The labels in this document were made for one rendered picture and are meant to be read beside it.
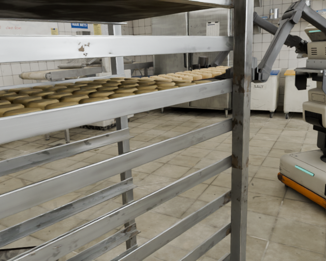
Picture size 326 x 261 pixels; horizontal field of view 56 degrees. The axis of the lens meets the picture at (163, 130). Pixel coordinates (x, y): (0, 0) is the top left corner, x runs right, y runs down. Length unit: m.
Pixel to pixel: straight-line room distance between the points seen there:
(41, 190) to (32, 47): 0.18
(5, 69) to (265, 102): 3.88
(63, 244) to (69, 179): 0.09
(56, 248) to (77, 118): 0.18
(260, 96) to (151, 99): 4.72
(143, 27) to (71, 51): 6.34
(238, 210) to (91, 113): 0.48
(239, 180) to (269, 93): 4.46
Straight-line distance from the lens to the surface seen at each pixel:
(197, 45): 0.60
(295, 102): 5.14
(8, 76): 4.68
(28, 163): 0.88
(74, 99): 0.54
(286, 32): 1.80
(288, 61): 5.74
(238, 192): 0.77
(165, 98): 0.54
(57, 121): 0.42
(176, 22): 5.35
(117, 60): 0.99
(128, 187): 1.08
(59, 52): 0.42
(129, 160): 0.50
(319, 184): 2.37
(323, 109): 2.28
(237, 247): 0.84
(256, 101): 5.23
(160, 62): 5.49
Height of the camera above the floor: 1.13
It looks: 15 degrees down
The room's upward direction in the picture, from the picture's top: 3 degrees counter-clockwise
